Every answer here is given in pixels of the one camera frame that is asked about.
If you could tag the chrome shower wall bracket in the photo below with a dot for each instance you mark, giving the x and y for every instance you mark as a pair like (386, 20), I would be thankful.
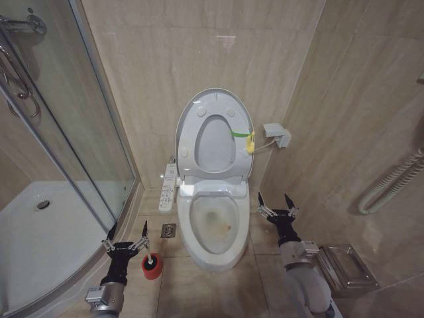
(31, 24)

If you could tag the glass shower door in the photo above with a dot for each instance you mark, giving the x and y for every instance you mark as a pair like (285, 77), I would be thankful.
(66, 99)

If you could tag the white toilet lid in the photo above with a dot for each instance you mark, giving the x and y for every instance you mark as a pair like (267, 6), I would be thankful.
(215, 142)

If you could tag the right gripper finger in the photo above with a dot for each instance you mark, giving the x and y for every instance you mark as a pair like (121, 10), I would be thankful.
(262, 202)
(291, 204)

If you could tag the metal floor drain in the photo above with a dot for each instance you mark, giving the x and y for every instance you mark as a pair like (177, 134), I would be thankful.
(168, 231)

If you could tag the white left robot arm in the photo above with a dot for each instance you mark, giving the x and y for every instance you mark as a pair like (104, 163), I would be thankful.
(106, 304)

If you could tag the white shower tray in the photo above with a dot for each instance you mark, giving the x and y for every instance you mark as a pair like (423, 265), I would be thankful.
(49, 251)

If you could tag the toilet brush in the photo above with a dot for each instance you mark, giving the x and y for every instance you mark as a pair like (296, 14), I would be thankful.
(150, 260)

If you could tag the red brush holder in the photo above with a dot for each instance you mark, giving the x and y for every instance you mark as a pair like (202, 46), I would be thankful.
(154, 271)

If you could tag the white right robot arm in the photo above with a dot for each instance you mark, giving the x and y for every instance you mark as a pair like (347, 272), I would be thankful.
(304, 288)

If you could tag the shower tray drain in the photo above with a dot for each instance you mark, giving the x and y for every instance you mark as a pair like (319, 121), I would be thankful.
(43, 204)

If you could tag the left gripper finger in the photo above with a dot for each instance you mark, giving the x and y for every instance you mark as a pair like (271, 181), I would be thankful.
(143, 233)
(111, 236)

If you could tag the white bidet control panel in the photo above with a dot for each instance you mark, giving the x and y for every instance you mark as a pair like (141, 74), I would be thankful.
(167, 189)

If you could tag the yellow plastic tag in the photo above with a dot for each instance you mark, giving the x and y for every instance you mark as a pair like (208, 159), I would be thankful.
(250, 143)

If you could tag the white toilet seat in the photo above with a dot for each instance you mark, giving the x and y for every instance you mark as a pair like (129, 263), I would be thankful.
(212, 105)

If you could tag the grey wall socket box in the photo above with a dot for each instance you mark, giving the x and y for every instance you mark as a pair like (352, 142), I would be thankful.
(276, 132)

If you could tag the white toilet bowl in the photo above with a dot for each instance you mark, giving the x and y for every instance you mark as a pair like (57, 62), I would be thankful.
(198, 261)

